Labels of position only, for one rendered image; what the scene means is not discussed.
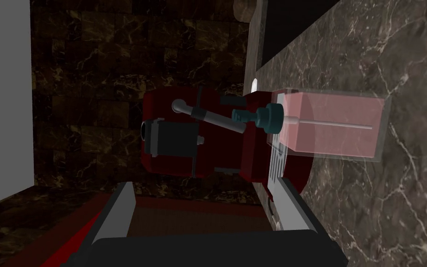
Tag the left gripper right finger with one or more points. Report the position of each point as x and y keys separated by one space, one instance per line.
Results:
x=291 y=211

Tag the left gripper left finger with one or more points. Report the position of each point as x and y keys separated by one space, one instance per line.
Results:
x=119 y=213

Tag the dark red coffee machine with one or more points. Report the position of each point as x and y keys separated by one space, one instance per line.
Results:
x=221 y=155

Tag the pink soap dispenser teal pump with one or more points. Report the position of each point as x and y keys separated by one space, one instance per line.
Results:
x=332 y=126

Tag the black rectangular panel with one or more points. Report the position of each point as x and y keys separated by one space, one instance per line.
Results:
x=291 y=26

